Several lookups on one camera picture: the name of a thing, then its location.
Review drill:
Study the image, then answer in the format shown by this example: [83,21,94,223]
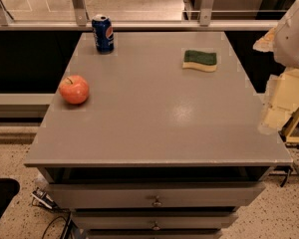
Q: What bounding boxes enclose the green and yellow sponge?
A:
[182,50,217,73]

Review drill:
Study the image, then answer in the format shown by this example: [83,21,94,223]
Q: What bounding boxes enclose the middle grey drawer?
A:
[72,211,237,231]

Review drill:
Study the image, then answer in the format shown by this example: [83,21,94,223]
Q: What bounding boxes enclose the top grey drawer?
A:
[46,182,265,209]

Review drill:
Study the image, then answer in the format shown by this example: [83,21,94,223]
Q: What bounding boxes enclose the grey drawer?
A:
[46,182,265,209]
[72,211,237,231]

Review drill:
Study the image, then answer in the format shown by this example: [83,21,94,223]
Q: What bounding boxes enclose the metal window railing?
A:
[0,0,289,31]

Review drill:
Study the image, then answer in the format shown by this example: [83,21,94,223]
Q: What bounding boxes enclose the black floor cable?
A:
[40,212,74,239]

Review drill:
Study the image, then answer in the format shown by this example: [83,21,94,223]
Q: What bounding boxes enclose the yellow wooden frame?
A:
[282,108,299,143]

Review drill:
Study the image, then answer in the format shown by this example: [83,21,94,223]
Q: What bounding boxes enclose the small device on floor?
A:
[32,188,55,209]

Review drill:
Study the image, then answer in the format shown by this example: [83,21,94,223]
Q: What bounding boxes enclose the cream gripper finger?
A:
[253,27,276,53]
[258,68,299,134]

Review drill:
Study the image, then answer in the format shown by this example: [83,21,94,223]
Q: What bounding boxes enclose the red apple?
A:
[58,75,90,105]

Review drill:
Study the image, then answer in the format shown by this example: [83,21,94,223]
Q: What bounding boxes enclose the blue Pepsi can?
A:
[92,14,114,54]

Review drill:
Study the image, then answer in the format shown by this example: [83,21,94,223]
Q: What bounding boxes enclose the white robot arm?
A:
[253,0,299,134]

